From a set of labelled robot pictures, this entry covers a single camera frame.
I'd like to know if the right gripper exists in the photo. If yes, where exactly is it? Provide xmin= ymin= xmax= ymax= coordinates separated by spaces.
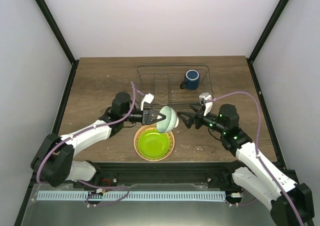
xmin=177 ymin=103 xmax=227 ymax=135

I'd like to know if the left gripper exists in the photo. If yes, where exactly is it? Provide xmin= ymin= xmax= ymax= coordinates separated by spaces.
xmin=121 ymin=107 xmax=166 ymax=126

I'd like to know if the pale green dotted bowl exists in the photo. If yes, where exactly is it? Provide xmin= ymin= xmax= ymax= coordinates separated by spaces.
xmin=156 ymin=106 xmax=179 ymax=133

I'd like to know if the dark blue mug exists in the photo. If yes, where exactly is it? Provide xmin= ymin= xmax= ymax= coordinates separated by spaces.
xmin=180 ymin=69 xmax=200 ymax=90

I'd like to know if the grey wire dish rack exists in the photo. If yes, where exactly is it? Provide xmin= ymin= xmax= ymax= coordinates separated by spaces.
xmin=135 ymin=64 xmax=213 ymax=111

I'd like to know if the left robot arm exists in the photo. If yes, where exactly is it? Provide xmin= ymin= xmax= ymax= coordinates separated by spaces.
xmin=31 ymin=92 xmax=172 ymax=188

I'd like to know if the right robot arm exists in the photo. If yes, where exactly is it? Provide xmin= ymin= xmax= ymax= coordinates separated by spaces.
xmin=178 ymin=104 xmax=315 ymax=226

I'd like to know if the orange patterned plate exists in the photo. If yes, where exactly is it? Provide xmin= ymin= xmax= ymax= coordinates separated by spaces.
xmin=133 ymin=125 xmax=175 ymax=162

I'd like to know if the lime green plate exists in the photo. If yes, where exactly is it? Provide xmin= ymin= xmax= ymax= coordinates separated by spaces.
xmin=137 ymin=130 xmax=171 ymax=160

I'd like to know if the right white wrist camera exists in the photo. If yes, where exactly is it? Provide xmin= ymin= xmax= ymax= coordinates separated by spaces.
xmin=199 ymin=92 xmax=213 ymax=116

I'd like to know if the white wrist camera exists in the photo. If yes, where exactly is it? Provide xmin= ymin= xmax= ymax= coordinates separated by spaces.
xmin=140 ymin=93 xmax=154 ymax=111
xmin=199 ymin=92 xmax=213 ymax=116

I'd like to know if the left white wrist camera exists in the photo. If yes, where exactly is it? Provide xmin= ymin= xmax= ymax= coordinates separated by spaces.
xmin=140 ymin=93 xmax=154 ymax=111

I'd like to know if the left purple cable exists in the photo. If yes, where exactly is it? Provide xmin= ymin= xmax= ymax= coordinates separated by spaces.
xmin=35 ymin=81 xmax=146 ymax=209

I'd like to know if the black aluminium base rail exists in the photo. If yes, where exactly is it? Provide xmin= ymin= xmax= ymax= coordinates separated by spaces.
xmin=87 ymin=161 xmax=244 ymax=189

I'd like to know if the light blue slotted cable duct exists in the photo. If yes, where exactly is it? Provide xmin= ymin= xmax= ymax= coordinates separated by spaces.
xmin=36 ymin=191 xmax=226 ymax=202

